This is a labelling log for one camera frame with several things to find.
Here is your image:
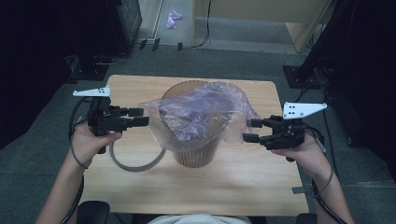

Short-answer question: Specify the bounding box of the black stand base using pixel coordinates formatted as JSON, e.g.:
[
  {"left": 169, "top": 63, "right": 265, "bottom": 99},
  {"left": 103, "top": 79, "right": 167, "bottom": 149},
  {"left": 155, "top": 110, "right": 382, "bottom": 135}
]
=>
[{"left": 69, "top": 54, "right": 129, "bottom": 82}]

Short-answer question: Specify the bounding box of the small crumpled purple plastic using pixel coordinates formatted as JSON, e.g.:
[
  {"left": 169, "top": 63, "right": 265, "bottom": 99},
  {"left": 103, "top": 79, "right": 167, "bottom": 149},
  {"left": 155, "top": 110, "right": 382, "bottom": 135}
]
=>
[{"left": 165, "top": 8, "right": 185, "bottom": 30}]

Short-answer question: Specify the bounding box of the person's left hand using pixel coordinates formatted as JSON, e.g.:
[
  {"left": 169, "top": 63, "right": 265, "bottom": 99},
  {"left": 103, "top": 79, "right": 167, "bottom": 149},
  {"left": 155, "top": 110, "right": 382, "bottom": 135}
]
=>
[{"left": 70, "top": 122, "right": 123, "bottom": 169}]

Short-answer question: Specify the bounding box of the black computer case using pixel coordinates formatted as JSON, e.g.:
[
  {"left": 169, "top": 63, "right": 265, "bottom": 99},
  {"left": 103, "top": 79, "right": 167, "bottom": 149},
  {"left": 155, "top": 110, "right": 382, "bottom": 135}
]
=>
[{"left": 106, "top": 0, "right": 144, "bottom": 55}]

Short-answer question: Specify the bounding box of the grey plastic ring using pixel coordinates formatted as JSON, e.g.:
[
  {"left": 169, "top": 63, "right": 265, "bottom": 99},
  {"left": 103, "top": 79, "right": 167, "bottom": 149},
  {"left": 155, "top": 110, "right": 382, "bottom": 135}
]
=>
[{"left": 108, "top": 141, "right": 166, "bottom": 173}]

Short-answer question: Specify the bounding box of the thick black cable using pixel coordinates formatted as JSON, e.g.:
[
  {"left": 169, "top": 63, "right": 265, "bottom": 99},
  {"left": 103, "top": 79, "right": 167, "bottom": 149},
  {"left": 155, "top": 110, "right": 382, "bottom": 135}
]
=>
[
  {"left": 60, "top": 176, "right": 85, "bottom": 224},
  {"left": 312, "top": 180, "right": 348, "bottom": 224}
]

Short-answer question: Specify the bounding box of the black curtain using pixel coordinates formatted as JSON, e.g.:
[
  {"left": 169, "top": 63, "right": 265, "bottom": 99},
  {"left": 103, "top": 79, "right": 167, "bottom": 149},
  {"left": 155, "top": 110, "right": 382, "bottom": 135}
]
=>
[{"left": 0, "top": 0, "right": 110, "bottom": 150}]

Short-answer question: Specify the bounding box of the person's white shirt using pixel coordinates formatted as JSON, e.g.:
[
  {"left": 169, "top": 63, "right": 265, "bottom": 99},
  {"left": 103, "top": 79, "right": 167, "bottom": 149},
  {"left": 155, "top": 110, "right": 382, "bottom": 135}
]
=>
[{"left": 146, "top": 213, "right": 252, "bottom": 224}]

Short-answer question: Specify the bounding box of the light wooden cabinet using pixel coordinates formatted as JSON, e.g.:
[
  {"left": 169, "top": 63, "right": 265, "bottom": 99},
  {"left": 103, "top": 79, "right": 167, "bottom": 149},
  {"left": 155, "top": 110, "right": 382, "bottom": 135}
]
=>
[{"left": 191, "top": 0, "right": 335, "bottom": 54}]

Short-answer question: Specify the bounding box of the black metal stand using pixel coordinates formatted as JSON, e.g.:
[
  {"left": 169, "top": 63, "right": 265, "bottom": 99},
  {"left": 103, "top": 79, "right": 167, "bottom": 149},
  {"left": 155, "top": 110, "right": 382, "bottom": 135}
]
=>
[{"left": 282, "top": 0, "right": 359, "bottom": 90}]

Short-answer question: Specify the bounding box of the thin black hanging cable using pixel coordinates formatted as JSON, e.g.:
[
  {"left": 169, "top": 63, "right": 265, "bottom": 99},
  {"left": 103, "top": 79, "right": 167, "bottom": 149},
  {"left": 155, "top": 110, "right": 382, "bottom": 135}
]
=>
[{"left": 191, "top": 0, "right": 213, "bottom": 49}]

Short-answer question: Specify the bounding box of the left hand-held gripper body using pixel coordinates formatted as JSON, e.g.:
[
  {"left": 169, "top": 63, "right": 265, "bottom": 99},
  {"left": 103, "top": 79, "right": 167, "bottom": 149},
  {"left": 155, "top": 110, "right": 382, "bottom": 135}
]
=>
[{"left": 72, "top": 86, "right": 134, "bottom": 155}]

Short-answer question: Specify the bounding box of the purple plastic bag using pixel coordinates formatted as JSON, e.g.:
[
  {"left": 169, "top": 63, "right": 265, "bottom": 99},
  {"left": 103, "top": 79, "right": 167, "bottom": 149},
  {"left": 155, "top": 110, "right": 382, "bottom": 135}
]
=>
[{"left": 138, "top": 80, "right": 261, "bottom": 153}]

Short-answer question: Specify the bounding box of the black chair armrest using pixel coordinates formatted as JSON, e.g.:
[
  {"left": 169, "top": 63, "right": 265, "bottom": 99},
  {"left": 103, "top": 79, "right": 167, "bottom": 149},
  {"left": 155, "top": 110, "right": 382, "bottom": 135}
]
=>
[
  {"left": 77, "top": 200, "right": 110, "bottom": 224},
  {"left": 295, "top": 213, "right": 318, "bottom": 224}
]

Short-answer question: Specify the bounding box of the person's right hand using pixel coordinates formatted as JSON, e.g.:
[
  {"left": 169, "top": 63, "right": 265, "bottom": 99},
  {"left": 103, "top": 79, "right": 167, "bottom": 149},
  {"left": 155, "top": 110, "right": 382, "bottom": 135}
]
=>
[{"left": 270, "top": 133, "right": 333, "bottom": 182}]

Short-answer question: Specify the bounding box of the brown ribbed plastic trash bin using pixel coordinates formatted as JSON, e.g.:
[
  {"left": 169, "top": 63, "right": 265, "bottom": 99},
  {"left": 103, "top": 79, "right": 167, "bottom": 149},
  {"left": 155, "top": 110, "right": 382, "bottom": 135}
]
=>
[{"left": 162, "top": 79, "right": 225, "bottom": 169}]

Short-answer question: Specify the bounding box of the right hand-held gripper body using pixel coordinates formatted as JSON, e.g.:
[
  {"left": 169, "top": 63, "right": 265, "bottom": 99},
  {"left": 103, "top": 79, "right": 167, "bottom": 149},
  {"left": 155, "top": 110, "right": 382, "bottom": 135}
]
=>
[{"left": 260, "top": 102, "right": 329, "bottom": 162}]

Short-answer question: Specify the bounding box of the thin grey cable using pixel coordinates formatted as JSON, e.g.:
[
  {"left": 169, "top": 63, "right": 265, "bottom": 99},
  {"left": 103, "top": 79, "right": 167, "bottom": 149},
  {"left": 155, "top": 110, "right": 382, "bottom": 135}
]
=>
[
  {"left": 311, "top": 133, "right": 334, "bottom": 199},
  {"left": 68, "top": 124, "right": 90, "bottom": 171}
]

